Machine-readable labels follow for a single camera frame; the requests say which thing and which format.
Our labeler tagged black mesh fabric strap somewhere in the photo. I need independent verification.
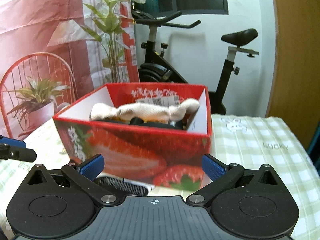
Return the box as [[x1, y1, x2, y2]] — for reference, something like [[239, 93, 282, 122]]
[[96, 175, 149, 197]]

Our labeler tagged cream knitted cloth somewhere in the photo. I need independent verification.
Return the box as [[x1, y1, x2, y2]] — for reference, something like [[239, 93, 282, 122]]
[[89, 98, 200, 122]]

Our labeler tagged green checkered tablecloth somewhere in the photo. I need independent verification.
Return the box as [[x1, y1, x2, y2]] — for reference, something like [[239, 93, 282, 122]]
[[1, 114, 319, 239]]

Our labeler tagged red strawberry cardboard box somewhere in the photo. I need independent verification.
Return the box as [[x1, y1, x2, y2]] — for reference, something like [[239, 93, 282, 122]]
[[53, 83, 213, 191]]

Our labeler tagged wooden door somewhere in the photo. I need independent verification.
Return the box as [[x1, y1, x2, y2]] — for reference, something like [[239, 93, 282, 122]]
[[267, 0, 319, 148]]

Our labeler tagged pink printed backdrop curtain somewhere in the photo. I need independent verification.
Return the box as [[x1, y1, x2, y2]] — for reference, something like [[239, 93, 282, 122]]
[[1, 0, 139, 140]]

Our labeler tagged black exercise bike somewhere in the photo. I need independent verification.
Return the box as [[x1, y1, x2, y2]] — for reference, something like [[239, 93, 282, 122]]
[[131, 10, 260, 116]]

